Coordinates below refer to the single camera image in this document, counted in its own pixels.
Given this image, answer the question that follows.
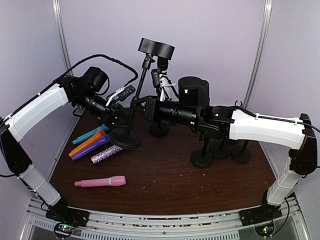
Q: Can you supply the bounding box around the aluminium post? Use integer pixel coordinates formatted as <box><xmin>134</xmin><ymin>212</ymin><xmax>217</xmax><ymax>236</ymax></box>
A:
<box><xmin>51</xmin><ymin>0</ymin><xmax>83</xmax><ymax>109</ymax></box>
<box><xmin>243</xmin><ymin>0</ymin><xmax>273</xmax><ymax>109</ymax></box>

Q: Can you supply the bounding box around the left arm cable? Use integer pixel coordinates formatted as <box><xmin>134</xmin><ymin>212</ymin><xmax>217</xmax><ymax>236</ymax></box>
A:
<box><xmin>0</xmin><ymin>53</ymin><xmax>139</xmax><ymax>121</ymax></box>

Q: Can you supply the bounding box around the front aluminium rail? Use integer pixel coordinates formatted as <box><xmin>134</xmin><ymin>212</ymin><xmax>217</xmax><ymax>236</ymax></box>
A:
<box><xmin>19</xmin><ymin>194</ymin><xmax>311</xmax><ymax>240</ymax></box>

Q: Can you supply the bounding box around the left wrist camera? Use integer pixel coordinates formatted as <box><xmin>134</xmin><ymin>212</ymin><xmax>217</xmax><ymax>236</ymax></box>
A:
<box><xmin>105</xmin><ymin>84</ymin><xmax>136</xmax><ymax>107</ymax></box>

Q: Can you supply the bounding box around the mic stand front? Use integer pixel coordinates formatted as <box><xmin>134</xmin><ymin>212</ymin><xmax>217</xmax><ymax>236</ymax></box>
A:
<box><xmin>230</xmin><ymin>140</ymin><xmax>252</xmax><ymax>164</ymax></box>

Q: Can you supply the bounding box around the black mic stand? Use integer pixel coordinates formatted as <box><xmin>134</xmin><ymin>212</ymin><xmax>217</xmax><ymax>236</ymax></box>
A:
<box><xmin>109</xmin><ymin>128</ymin><xmax>142</xmax><ymax>150</ymax></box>

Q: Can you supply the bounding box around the left aluminium post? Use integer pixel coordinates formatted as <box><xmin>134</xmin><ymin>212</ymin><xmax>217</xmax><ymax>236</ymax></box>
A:
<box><xmin>51</xmin><ymin>0</ymin><xmax>83</xmax><ymax>109</ymax></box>

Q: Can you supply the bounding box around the pink microphone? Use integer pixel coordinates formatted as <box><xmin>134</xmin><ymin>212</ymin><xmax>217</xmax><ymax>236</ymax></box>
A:
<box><xmin>74</xmin><ymin>175</ymin><xmax>127</xmax><ymax>188</ymax></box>

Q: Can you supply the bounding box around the right aluminium post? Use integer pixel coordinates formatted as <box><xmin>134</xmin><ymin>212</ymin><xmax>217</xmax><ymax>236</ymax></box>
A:
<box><xmin>243</xmin><ymin>0</ymin><xmax>273</xmax><ymax>109</ymax></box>

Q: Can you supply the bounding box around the blue microphone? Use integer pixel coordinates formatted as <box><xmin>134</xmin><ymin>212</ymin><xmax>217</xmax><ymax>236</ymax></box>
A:
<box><xmin>72</xmin><ymin>124</ymin><xmax>109</xmax><ymax>145</ymax></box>

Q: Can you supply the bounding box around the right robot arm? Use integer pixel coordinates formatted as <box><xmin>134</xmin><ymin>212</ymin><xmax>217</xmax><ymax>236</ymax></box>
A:
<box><xmin>131</xmin><ymin>76</ymin><xmax>318</xmax><ymax>226</ymax></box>

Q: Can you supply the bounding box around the orange microphone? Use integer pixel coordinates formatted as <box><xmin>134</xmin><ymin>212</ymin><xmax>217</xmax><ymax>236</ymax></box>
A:
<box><xmin>68</xmin><ymin>130</ymin><xmax>106</xmax><ymax>158</ymax></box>

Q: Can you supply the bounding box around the purple microphone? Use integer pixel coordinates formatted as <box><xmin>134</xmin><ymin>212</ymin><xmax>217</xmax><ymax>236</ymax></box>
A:
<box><xmin>70</xmin><ymin>134</ymin><xmax>110</xmax><ymax>161</ymax></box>

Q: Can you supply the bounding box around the glitter silver microphone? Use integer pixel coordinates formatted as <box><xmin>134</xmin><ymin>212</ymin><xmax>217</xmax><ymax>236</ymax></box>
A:
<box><xmin>90</xmin><ymin>145</ymin><xmax>123</xmax><ymax>164</ymax></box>

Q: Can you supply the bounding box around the glitter mic stand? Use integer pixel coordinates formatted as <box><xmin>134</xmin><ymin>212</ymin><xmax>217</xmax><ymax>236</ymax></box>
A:
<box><xmin>134</xmin><ymin>38</ymin><xmax>175</xmax><ymax>98</ymax></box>

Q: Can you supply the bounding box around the pink mic stand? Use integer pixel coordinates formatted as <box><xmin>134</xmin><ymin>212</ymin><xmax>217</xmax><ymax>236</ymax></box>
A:
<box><xmin>190</xmin><ymin>137</ymin><xmax>214</xmax><ymax>169</ymax></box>

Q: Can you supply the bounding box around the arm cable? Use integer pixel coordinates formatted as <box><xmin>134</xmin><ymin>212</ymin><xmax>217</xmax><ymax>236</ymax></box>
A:
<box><xmin>0</xmin><ymin>53</ymin><xmax>139</xmax><ymax>121</ymax></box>
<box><xmin>257</xmin><ymin>113</ymin><xmax>320</xmax><ymax>133</ymax></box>

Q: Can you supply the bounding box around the black microphone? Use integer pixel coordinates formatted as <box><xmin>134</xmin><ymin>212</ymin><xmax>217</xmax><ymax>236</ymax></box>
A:
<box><xmin>157</xmin><ymin>57</ymin><xmax>169</xmax><ymax>75</ymax></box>

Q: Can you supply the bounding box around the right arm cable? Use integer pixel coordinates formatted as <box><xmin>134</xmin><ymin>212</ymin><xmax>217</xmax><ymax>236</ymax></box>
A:
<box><xmin>257</xmin><ymin>113</ymin><xmax>320</xmax><ymax>133</ymax></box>

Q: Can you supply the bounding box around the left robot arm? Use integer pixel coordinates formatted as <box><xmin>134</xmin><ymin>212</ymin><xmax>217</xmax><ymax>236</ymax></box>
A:
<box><xmin>0</xmin><ymin>66</ymin><xmax>136</xmax><ymax>225</ymax></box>

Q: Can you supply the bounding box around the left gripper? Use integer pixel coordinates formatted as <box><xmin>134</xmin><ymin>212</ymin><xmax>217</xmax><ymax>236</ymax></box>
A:
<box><xmin>74</xmin><ymin>89</ymin><xmax>134</xmax><ymax>128</ymax></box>

